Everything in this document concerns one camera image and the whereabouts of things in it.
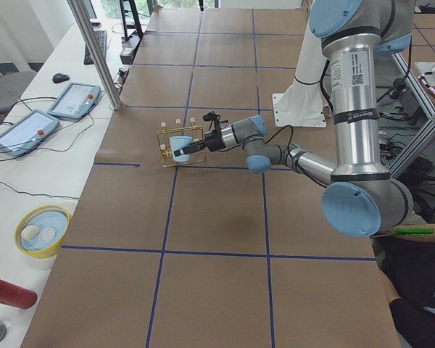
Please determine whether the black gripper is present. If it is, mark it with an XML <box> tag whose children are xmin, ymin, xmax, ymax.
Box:
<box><xmin>173</xmin><ymin>128</ymin><xmax>226</xmax><ymax>157</ymax></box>

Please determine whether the light blue plastic cup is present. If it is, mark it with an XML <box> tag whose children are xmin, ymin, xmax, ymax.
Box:
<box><xmin>170</xmin><ymin>136</ymin><xmax>193</xmax><ymax>163</ymax></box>

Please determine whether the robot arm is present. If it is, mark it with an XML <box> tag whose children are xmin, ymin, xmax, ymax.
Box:
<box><xmin>171</xmin><ymin>1</ymin><xmax>415</xmax><ymax>237</ymax></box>

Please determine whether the far teach pendant tablet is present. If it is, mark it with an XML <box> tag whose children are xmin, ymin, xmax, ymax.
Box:
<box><xmin>48</xmin><ymin>82</ymin><xmax>101</xmax><ymax>120</ymax></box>

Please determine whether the teach pendant tablet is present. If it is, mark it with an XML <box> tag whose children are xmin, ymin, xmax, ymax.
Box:
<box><xmin>0</xmin><ymin>109</ymin><xmax>60</xmax><ymax>157</ymax></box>
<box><xmin>48</xmin><ymin>82</ymin><xmax>101</xmax><ymax>120</ymax></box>

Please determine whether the black keyboard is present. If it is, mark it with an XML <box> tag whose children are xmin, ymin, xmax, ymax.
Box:
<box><xmin>83</xmin><ymin>30</ymin><xmax>109</xmax><ymax>66</ymax></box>

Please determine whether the black computer mouse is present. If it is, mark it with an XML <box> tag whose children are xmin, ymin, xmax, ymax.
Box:
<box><xmin>52</xmin><ymin>73</ymin><xmax>70</xmax><ymax>84</ymax></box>

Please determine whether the near teach pendant tablet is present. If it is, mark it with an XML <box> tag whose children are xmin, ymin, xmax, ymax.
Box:
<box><xmin>0</xmin><ymin>109</ymin><xmax>60</xmax><ymax>157</ymax></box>

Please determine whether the yellow bowl with blue plate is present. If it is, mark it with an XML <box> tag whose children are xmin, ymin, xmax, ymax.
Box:
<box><xmin>14</xmin><ymin>205</ymin><xmax>72</xmax><ymax>259</ymax></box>

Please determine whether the green clip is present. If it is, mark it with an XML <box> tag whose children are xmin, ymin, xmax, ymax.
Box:
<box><xmin>391</xmin><ymin>227</ymin><xmax>434</xmax><ymax>238</ymax></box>

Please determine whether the red cylinder bottle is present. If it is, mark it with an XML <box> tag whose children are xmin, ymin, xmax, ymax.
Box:
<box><xmin>0</xmin><ymin>279</ymin><xmax>38</xmax><ymax>309</ymax></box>

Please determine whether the person in black shirt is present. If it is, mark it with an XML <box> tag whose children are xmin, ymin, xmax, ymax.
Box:
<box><xmin>371</xmin><ymin>213</ymin><xmax>435</xmax><ymax>347</ymax></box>

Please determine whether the gold wire cup holder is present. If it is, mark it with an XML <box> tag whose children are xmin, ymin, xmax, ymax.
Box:
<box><xmin>156</xmin><ymin>117</ymin><xmax>206</xmax><ymax>167</ymax></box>

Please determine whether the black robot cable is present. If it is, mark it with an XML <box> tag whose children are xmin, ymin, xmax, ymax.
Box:
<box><xmin>264</xmin><ymin>125</ymin><xmax>294</xmax><ymax>146</ymax></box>

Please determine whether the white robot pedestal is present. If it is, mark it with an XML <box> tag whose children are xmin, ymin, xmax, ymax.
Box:
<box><xmin>273</xmin><ymin>26</ymin><xmax>327</xmax><ymax>128</ymax></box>

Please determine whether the aluminium frame post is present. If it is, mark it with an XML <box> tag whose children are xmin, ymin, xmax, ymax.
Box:
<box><xmin>67</xmin><ymin>0</ymin><xmax>122</xmax><ymax>110</ymax></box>

